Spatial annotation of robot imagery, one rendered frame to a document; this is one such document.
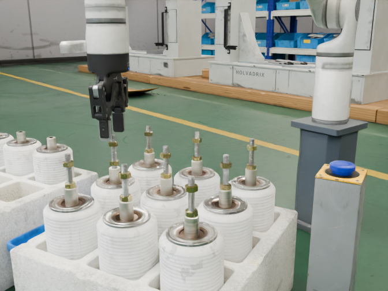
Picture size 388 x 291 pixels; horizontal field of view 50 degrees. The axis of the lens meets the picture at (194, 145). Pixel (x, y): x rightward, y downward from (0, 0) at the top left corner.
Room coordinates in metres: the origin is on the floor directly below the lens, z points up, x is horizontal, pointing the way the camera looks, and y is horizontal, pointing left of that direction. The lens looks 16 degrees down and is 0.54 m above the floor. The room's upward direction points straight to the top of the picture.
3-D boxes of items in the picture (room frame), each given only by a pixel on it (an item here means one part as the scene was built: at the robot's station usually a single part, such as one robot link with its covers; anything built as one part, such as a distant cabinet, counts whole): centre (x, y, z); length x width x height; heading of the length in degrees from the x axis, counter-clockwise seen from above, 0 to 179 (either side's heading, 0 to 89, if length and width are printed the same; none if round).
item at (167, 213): (0.72, 0.05, 0.16); 0.10 x 0.10 x 0.18
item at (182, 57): (4.88, 0.49, 0.45); 1.61 x 0.57 x 0.74; 39
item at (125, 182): (0.61, 0.11, 0.30); 0.01 x 0.01 x 0.08
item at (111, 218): (0.61, 0.11, 0.25); 0.08 x 0.08 x 0.01
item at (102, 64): (0.77, 0.15, 0.46); 0.08 x 0.08 x 0.09
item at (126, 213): (0.61, 0.11, 0.26); 0.02 x 0.02 x 0.03
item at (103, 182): (0.77, 0.15, 0.25); 0.08 x 0.08 x 0.01
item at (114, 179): (0.77, 0.15, 0.26); 0.02 x 0.02 x 0.03
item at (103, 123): (0.73, 0.16, 0.38); 0.03 x 0.01 x 0.05; 170
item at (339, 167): (0.64, -0.24, 0.32); 0.04 x 0.04 x 0.02
